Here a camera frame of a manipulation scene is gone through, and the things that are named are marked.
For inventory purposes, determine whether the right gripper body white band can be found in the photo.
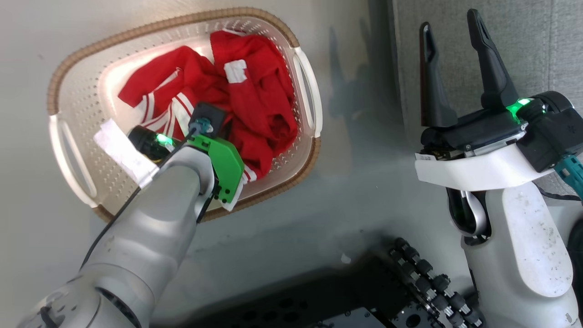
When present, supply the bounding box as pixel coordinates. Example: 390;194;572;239
414;106;554;192

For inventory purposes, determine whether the black roller wheel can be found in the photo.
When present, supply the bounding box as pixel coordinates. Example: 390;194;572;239
389;237;484;328

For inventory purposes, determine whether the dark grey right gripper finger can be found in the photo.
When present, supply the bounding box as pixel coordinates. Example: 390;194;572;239
419;22;458;128
467;8;520;110

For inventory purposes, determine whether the teal cable connector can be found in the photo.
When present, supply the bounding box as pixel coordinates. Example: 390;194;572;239
553;154;583;201

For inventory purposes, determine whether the red garment with white trim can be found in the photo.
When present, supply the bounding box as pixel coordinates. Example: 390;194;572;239
118;30;299;184

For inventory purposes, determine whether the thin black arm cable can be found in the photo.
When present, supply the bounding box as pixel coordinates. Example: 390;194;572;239
80;128;201;270
196;184;219;224

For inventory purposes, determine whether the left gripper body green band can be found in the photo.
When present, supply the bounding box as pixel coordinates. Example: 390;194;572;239
93;119;245;211

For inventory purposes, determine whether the white laundry basket brown rim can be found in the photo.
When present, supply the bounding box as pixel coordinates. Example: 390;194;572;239
47;7;323;223

